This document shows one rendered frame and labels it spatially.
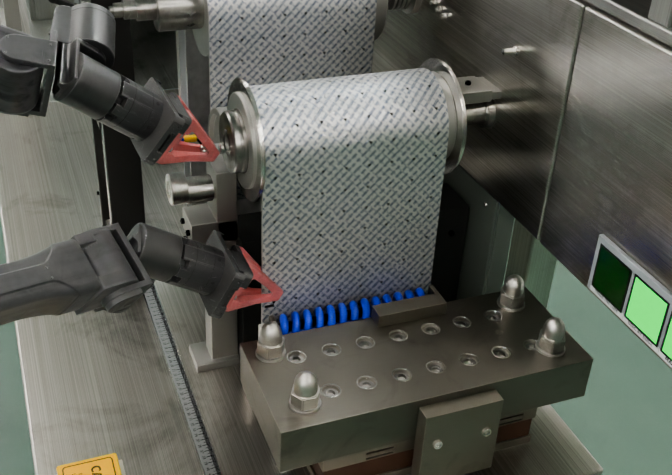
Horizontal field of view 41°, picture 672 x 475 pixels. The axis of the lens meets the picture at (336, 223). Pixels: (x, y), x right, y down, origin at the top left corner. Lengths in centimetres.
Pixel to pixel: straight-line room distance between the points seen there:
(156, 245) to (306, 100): 24
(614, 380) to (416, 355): 173
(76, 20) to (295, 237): 35
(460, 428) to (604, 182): 32
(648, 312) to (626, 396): 178
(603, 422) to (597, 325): 45
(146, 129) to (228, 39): 25
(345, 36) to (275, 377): 49
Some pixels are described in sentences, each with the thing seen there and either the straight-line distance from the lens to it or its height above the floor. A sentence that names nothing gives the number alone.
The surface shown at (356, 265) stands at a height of 109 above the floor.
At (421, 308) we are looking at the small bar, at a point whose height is 105.
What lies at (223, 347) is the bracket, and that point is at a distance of 127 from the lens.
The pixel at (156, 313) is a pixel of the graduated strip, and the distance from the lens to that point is 138.
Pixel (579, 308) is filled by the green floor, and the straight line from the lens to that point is 306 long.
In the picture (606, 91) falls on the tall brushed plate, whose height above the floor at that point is 137.
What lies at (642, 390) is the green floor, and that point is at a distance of 280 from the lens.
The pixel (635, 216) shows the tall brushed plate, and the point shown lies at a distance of 98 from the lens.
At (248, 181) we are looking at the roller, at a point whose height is 122.
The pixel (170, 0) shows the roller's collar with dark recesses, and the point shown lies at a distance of 124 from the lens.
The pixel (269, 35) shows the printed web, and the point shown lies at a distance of 124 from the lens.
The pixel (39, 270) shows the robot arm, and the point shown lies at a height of 122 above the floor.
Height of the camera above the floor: 173
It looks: 31 degrees down
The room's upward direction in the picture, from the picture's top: 3 degrees clockwise
